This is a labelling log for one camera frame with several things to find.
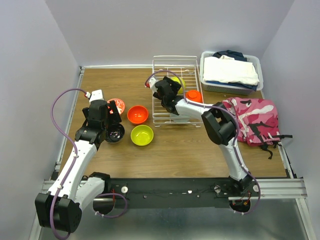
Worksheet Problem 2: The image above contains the white bowl orange pattern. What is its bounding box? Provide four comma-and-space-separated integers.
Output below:
107, 98, 126, 115

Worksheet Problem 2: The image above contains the lime green bowl front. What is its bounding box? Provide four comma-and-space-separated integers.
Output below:
171, 76, 186, 95

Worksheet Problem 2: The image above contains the lime green bowl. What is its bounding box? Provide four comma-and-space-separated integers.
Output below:
171, 76, 186, 95
130, 125, 154, 147

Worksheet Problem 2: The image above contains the beige floral ceramic bowl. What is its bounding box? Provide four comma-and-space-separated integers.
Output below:
105, 123, 125, 144

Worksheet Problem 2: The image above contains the teal checked white bowl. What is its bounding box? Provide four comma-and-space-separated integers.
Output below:
169, 113, 190, 124

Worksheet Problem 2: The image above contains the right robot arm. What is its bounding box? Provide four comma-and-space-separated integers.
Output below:
145, 76, 253, 196

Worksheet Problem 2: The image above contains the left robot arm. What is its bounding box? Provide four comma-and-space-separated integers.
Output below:
35, 99, 124, 240

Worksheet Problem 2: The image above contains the grey perforated laundry basket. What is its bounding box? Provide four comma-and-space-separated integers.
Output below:
199, 50, 264, 96

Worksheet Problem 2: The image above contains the white folded towel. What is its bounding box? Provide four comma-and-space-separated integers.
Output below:
203, 56, 260, 86

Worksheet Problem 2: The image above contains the dark blue cloth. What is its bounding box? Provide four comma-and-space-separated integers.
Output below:
212, 50, 248, 62

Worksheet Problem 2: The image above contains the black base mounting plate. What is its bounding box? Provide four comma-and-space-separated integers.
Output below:
95, 177, 259, 209

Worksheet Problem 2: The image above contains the pink camouflage bag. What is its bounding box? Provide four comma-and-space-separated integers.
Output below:
222, 97, 293, 160

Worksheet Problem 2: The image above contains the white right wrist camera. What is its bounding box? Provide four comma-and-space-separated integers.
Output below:
145, 76, 158, 91

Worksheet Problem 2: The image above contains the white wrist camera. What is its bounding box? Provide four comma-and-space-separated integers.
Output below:
85, 89, 104, 103
145, 76, 158, 91

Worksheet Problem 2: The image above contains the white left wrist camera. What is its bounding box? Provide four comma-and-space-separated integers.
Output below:
85, 89, 104, 103

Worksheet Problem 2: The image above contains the white wire dish rack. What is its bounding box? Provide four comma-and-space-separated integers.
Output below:
149, 55, 203, 127

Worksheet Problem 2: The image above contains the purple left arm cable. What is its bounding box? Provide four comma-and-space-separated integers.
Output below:
49, 88, 128, 240

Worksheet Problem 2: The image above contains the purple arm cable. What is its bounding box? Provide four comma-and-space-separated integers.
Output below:
144, 69, 262, 216
49, 88, 128, 240

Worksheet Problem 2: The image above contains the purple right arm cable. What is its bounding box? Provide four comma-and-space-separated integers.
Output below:
144, 69, 262, 216

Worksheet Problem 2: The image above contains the aluminium frame rail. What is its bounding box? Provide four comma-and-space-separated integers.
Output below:
228, 177, 308, 201

